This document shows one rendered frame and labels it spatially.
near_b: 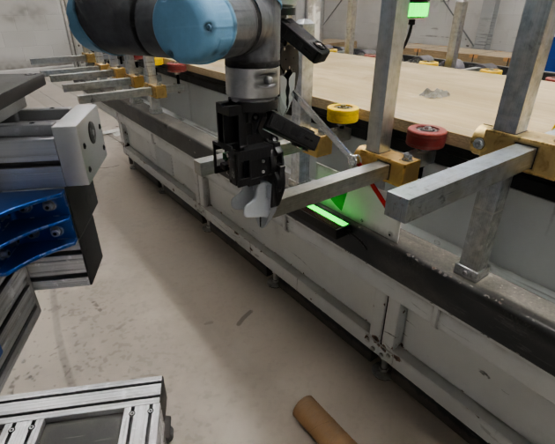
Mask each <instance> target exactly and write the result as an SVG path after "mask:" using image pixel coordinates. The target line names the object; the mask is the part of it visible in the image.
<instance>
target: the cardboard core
mask: <svg viewBox="0 0 555 444"><path fill-rule="evenodd" d="M292 414H293V416H294V417H295V418H296V419H297V420H298V421H299V422H300V424H301V425H302V426H303V427H304V428H305V429H306V430H307V432H308V433H309V434H310V435H311V436H312V437H313V439H314V440H315V441H316V442H317V443H318V444H358V443H357V442H356V441H355V440H354V439H353V438H352V437H351V436H350V435H349V434H348V433H347V432H346V431H345V430H344V429H343V428H342V427H341V426H340V425H339V424H338V423H337V422H336V420H335V419H333V418H332V417H331V416H330V415H329V414H328V412H326V411H325V410H324V409H323V408H322V407H321V405H320V404H318V403H317V402H316V401H315V399H314V398H313V397H312V396H305V397H303V398H302V399H300V400H299V401H298V403H297V404H296V405H295V407H294V409H293V413H292Z"/></svg>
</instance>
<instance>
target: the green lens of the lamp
mask: <svg viewBox="0 0 555 444"><path fill-rule="evenodd" d="M428 10H429V3H410V6H409V12H408V17H427V15H428Z"/></svg>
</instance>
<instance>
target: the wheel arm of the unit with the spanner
mask: <svg viewBox="0 0 555 444"><path fill-rule="evenodd" d="M404 153H407V152H404ZM408 153H411V154H412V157H413V158H416V159H421V162H420V167H425V166H428V165H430V164H432V163H434V161H435V156H436V150H434V151H429V152H422V151H421V150H419V149H414V150H411V151H409V152H408ZM389 166H390V164H387V163H384V162H381V161H379V160H378V161H375V162H372V163H369V164H366V165H363V166H358V167H355V168H352V169H349V170H346V171H343V172H340V173H337V174H332V175H329V176H326V177H323V178H320V179H317V180H314V181H309V182H306V183H303V184H300V185H297V186H294V187H291V188H288V189H285V191H284V194H283V196H282V199H281V202H280V205H279V206H278V207H277V210H276V212H275V214H274V216H273V218H275V217H278V216H281V215H284V214H286V213H289V212H292V211H296V210H298V209H301V208H304V207H307V206H309V205H312V204H317V203H319V202H322V201H324V200H327V199H330V198H332V197H335V196H340V195H342V194H345V193H347V192H350V191H353V190H355V189H360V188H363V187H365V186H368V185H370V184H373V183H376V182H378V181H383V180H386V179H388V177H389Z"/></svg>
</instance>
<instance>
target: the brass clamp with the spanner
mask: <svg viewBox="0 0 555 444"><path fill-rule="evenodd" d="M354 154H358V155H359V156H360V157H361V158H362V163H361V164H362V166H363V165H366V164H369V163H372V162H375V161H378V160H379V161H381V162H384V163H387V164H390V166H389V172H388V179H386V180H383V181H385V182H387V183H389V184H392V185H394V186H396V187H400V186H403V185H404V184H407V183H410V182H412V181H416V180H417V179H418V172H419V168H420V162H421V159H416V158H413V157H412V159H413V161H411V162H406V161H402V157H403V154H402V153H400V152H395V151H392V150H389V151H387V152H382V153H376V152H371V151H369V150H366V145H365V144H363V145H361V146H359V147H358V148H357V150H356V151H355V152H354Z"/></svg>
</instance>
